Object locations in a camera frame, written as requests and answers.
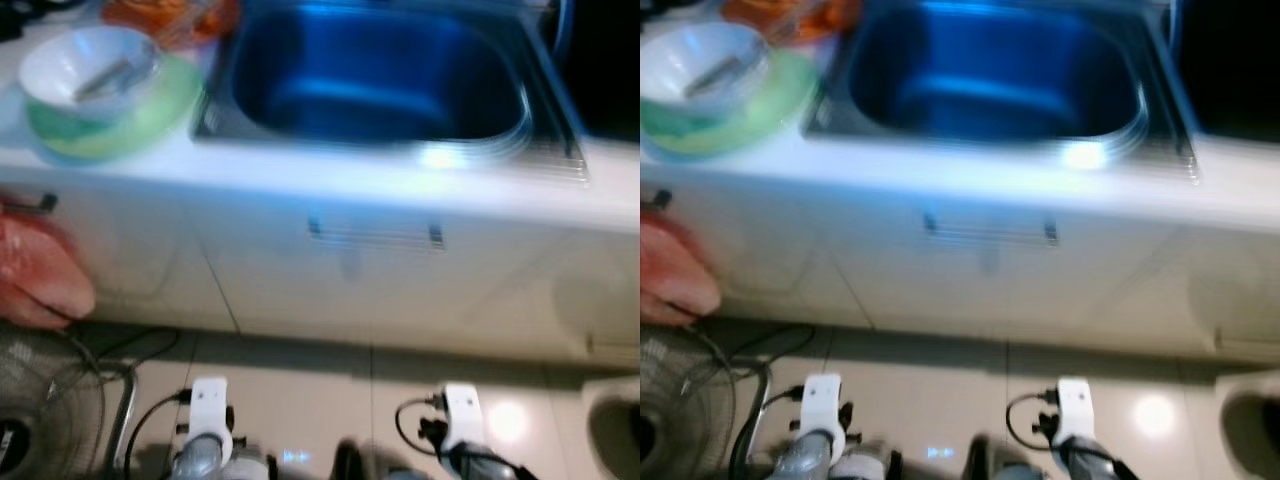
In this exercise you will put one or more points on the white ceramic bowl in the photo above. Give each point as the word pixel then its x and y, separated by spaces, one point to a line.
pixel 675 60
pixel 55 65

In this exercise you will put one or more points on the patterned wooden chopstick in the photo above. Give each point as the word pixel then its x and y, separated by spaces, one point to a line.
pixel 715 75
pixel 105 80

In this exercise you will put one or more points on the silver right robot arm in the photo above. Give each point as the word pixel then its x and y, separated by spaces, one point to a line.
pixel 1090 462
pixel 475 465

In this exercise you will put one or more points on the white kitchen cabinet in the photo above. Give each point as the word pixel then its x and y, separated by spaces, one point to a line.
pixel 900 290
pixel 250 290

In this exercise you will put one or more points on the robot right leg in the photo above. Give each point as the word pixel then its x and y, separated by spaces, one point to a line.
pixel 350 465
pixel 980 465

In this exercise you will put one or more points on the robot leg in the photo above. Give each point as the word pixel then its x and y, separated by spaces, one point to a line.
pixel 252 468
pixel 870 468
pixel 350 465
pixel 980 465

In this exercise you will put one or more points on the white waste bin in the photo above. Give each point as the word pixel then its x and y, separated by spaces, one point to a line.
pixel 610 430
pixel 1245 430

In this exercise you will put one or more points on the robot left leg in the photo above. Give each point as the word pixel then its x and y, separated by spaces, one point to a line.
pixel 252 468
pixel 870 468

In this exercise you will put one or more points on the grey floor fan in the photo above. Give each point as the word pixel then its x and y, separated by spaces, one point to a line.
pixel 690 400
pixel 50 400

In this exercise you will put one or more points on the red plastic bag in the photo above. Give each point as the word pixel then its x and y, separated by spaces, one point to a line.
pixel 40 280
pixel 670 280

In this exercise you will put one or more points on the stainless steel sink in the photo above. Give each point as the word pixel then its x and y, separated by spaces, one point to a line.
pixel 1000 80
pixel 380 80

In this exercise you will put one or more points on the black cooktop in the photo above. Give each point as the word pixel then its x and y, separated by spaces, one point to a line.
pixel 1235 70
pixel 605 70

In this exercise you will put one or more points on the green plate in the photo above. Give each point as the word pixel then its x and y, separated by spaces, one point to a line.
pixel 785 105
pixel 155 120

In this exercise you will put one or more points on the orange plate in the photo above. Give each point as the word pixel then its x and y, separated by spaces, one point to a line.
pixel 218 30
pixel 845 25

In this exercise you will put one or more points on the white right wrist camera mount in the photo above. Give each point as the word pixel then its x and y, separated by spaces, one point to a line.
pixel 1075 405
pixel 462 410

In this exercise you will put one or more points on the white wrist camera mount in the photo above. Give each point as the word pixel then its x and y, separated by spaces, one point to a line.
pixel 462 410
pixel 820 400
pixel 208 405
pixel 1075 405

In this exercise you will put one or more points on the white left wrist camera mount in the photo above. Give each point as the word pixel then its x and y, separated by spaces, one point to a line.
pixel 820 400
pixel 208 405

